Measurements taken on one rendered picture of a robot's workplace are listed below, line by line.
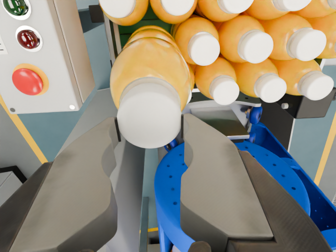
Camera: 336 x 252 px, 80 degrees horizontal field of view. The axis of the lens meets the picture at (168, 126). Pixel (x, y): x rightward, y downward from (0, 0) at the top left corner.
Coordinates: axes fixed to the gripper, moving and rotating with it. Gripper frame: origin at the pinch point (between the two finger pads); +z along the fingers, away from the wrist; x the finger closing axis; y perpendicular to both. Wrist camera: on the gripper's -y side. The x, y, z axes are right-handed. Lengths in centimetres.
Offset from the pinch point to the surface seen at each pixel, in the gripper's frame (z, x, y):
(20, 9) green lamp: 14.9, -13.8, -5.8
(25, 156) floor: 127, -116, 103
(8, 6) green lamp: 14.8, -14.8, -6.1
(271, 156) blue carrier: 21.7, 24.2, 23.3
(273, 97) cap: 16.4, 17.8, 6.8
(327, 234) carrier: 28, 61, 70
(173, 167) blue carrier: 20.1, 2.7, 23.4
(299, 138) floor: 126, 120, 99
